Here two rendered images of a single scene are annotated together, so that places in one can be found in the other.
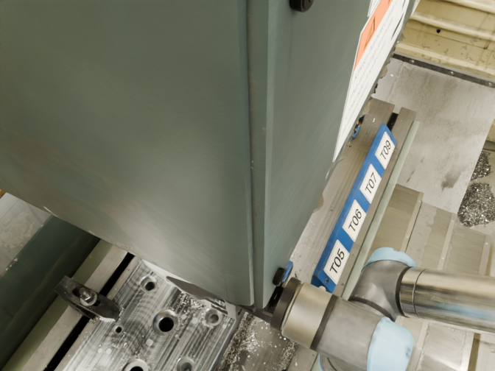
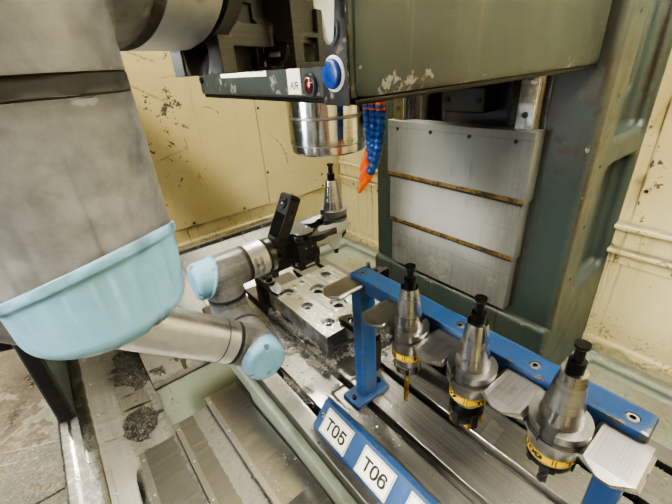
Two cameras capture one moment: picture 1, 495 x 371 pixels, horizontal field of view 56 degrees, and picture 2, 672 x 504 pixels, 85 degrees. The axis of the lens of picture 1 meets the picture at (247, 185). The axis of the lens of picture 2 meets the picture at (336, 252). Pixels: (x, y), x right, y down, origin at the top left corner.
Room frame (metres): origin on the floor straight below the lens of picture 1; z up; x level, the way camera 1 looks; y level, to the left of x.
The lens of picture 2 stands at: (0.63, -0.61, 1.59)
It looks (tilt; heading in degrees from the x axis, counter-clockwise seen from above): 27 degrees down; 114
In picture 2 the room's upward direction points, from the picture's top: 4 degrees counter-clockwise
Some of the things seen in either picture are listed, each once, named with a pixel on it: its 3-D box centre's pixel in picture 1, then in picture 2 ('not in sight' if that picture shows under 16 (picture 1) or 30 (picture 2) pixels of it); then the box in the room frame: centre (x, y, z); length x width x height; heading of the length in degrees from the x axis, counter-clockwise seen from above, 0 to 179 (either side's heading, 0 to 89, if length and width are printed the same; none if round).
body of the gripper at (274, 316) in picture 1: (249, 288); (289, 248); (0.23, 0.00, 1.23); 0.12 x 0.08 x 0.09; 61
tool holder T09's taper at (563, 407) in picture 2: not in sight; (567, 393); (0.73, -0.27, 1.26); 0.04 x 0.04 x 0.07
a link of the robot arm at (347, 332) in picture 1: (362, 341); (220, 274); (0.16, -0.14, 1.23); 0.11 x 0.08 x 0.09; 61
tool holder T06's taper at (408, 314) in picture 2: not in sight; (409, 305); (0.54, -0.16, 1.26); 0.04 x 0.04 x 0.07
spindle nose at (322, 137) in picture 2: not in sight; (326, 119); (0.30, 0.12, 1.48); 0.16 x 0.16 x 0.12
